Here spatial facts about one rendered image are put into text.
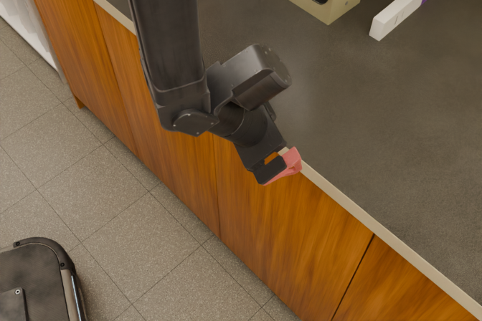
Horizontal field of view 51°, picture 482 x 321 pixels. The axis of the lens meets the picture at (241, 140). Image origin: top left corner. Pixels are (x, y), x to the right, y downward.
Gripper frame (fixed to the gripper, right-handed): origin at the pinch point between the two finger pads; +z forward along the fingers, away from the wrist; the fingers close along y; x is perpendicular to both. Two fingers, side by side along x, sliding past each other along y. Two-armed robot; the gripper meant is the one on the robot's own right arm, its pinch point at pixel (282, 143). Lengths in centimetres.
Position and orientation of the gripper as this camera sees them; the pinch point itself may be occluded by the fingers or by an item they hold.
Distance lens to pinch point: 76.8
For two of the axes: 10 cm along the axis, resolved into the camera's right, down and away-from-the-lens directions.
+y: -3.8, -7.7, 5.1
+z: 5.5, 2.5, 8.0
